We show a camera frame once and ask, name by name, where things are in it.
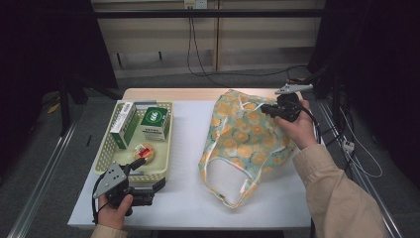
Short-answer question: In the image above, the beige wooden cabinet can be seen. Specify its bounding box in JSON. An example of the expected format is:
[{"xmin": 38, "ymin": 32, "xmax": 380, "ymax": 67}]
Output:
[{"xmin": 90, "ymin": 0, "xmax": 326, "ymax": 80}]

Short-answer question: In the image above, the white cable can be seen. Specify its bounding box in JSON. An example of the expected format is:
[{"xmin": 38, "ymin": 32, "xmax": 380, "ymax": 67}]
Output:
[{"xmin": 340, "ymin": 108, "xmax": 384, "ymax": 179}]

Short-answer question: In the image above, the square green white medicine box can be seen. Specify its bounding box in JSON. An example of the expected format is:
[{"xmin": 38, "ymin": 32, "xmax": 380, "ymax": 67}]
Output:
[{"xmin": 140, "ymin": 106, "xmax": 171, "ymax": 142}]

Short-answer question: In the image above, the fruit print cloth bag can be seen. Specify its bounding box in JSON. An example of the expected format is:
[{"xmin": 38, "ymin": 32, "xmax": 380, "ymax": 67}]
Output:
[{"xmin": 197, "ymin": 88, "xmax": 298, "ymax": 210}]

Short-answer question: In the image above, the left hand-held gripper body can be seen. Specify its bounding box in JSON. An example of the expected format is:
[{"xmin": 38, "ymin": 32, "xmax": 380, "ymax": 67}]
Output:
[{"xmin": 93, "ymin": 162, "xmax": 157, "ymax": 216}]

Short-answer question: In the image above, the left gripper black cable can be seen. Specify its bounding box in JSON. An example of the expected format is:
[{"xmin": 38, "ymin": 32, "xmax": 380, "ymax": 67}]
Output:
[{"xmin": 91, "ymin": 172, "xmax": 111, "ymax": 226}]

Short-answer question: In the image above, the black power cable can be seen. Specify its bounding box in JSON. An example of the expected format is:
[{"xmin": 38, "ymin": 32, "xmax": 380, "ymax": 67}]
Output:
[
  {"xmin": 186, "ymin": 8, "xmax": 232, "ymax": 88},
  {"xmin": 188, "ymin": 8, "xmax": 310, "ymax": 80}
]

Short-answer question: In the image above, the white wall socket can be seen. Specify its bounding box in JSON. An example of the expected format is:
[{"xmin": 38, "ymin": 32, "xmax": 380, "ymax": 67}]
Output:
[{"xmin": 183, "ymin": 0, "xmax": 208, "ymax": 10}]

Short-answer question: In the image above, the black horizontal bar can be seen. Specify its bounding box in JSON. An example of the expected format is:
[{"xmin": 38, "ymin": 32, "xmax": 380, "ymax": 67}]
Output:
[{"xmin": 93, "ymin": 8, "xmax": 326, "ymax": 19}]

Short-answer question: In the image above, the person's right hand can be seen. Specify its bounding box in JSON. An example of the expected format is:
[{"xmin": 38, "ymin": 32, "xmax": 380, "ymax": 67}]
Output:
[{"xmin": 274, "ymin": 99, "xmax": 319, "ymax": 151}]

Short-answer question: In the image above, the black metal stand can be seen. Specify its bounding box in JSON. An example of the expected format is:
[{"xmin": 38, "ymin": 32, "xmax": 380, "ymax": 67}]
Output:
[
  {"xmin": 58, "ymin": 73, "xmax": 123, "ymax": 137},
  {"xmin": 293, "ymin": 62, "xmax": 346, "ymax": 140}
]

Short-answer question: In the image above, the aluminium floor rail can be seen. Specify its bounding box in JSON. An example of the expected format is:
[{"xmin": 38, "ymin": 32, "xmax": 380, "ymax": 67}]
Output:
[
  {"xmin": 6, "ymin": 118, "xmax": 80, "ymax": 238},
  {"xmin": 318, "ymin": 98, "xmax": 404, "ymax": 238}
]

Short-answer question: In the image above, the white power strip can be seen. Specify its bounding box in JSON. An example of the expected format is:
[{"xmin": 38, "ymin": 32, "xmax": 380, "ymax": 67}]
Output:
[{"xmin": 342, "ymin": 139, "xmax": 356, "ymax": 154}]

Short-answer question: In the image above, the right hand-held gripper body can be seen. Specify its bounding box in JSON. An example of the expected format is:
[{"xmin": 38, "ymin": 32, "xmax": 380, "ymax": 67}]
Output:
[{"xmin": 274, "ymin": 83, "xmax": 314, "ymax": 123}]

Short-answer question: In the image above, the long white green medicine box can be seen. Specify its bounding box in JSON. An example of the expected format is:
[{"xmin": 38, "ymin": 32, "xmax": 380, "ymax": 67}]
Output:
[{"xmin": 109, "ymin": 101, "xmax": 141, "ymax": 150}]

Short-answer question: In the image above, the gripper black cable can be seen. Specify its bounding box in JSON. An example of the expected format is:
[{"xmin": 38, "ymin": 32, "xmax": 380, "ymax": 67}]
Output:
[
  {"xmin": 295, "ymin": 103, "xmax": 321, "ymax": 147},
  {"xmin": 91, "ymin": 172, "xmax": 111, "ymax": 226}
]

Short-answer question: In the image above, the person's left hand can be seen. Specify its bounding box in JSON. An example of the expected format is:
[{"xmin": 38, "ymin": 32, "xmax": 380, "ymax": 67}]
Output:
[{"xmin": 97, "ymin": 193, "xmax": 134, "ymax": 231}]

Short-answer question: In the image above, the pale green perforated basket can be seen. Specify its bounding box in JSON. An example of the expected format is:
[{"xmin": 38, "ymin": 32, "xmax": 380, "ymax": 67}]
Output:
[{"xmin": 92, "ymin": 99, "xmax": 174, "ymax": 185}]

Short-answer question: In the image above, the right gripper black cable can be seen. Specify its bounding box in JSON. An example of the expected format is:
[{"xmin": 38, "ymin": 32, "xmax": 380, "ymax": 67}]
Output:
[{"xmin": 295, "ymin": 103, "xmax": 321, "ymax": 147}]

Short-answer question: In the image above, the round packet with red label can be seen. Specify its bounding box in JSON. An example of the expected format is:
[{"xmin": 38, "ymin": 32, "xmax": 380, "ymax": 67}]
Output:
[{"xmin": 133, "ymin": 143, "xmax": 157, "ymax": 163}]

